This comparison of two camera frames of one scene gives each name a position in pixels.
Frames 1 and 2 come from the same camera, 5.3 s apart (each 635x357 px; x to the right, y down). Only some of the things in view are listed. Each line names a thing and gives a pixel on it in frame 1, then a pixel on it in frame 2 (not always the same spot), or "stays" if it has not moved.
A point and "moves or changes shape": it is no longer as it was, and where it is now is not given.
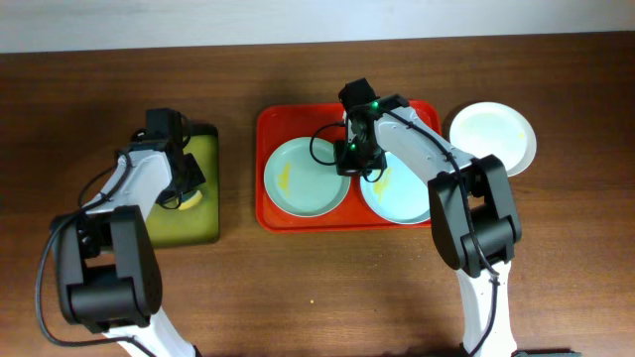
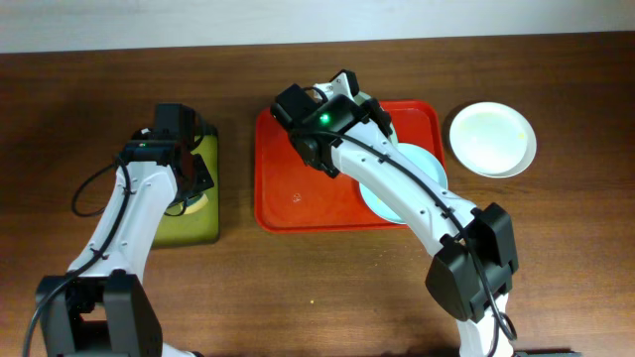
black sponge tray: (197, 224) stays
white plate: (498, 129) stays
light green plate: (302, 186) moves or changes shape
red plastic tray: (278, 122) stays
